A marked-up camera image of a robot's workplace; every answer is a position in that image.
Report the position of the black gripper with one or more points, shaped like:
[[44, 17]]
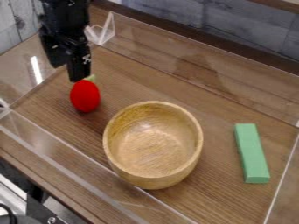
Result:
[[64, 19]]

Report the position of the red felt strawberry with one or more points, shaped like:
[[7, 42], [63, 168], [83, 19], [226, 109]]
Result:
[[84, 94]]

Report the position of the wooden bowl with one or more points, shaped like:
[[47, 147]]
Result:
[[152, 142]]

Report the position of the green rectangular block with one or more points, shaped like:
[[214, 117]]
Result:
[[250, 148]]

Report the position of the clear acrylic tray enclosure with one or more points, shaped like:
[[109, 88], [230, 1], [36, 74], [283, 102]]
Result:
[[146, 64]]

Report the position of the black metal bracket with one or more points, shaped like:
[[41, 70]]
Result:
[[37, 211]]

